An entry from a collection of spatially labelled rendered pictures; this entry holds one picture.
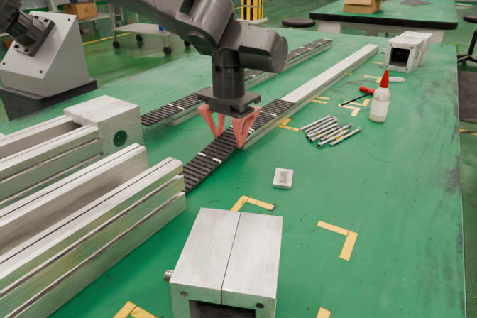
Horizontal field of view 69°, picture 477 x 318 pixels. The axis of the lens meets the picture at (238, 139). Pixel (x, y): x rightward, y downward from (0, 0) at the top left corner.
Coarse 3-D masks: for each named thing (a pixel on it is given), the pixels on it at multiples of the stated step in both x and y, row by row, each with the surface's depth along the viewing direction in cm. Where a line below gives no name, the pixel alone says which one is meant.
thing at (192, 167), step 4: (188, 164) 61; (192, 164) 60; (196, 164) 61; (184, 168) 60; (188, 168) 60; (192, 168) 59; (196, 168) 60; (200, 168) 59; (204, 168) 59; (196, 172) 59; (200, 172) 58; (204, 172) 58; (208, 172) 58; (204, 176) 58
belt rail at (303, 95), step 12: (372, 48) 131; (348, 60) 116; (360, 60) 120; (324, 72) 104; (336, 72) 104; (348, 72) 112; (312, 84) 94; (324, 84) 96; (288, 96) 86; (300, 96) 86; (312, 96) 91; (300, 108) 86; (276, 120) 78; (264, 132) 73
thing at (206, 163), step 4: (196, 156) 62; (192, 160) 61; (196, 160) 61; (200, 160) 61; (204, 160) 61; (208, 160) 61; (200, 164) 60; (204, 164) 60; (208, 164) 60; (212, 164) 60; (216, 164) 60; (208, 168) 59; (212, 168) 59
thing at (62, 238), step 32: (128, 160) 49; (64, 192) 42; (96, 192) 46; (128, 192) 42; (160, 192) 46; (0, 224) 37; (32, 224) 40; (64, 224) 37; (96, 224) 38; (128, 224) 42; (160, 224) 48; (0, 256) 33; (32, 256) 33; (64, 256) 36; (96, 256) 40; (0, 288) 31; (32, 288) 34; (64, 288) 37
